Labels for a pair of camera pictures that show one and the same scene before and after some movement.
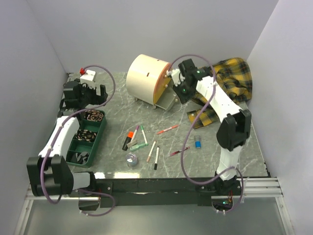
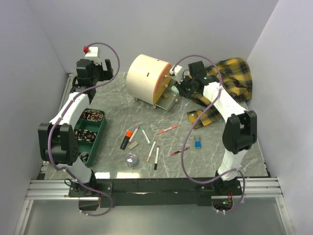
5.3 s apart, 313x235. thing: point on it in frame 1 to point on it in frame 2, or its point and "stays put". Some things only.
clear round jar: x=131 y=159 stays put
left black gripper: x=96 y=99 to x=105 y=74
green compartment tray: x=80 y=152 stays put
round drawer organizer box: x=147 y=81 stays put
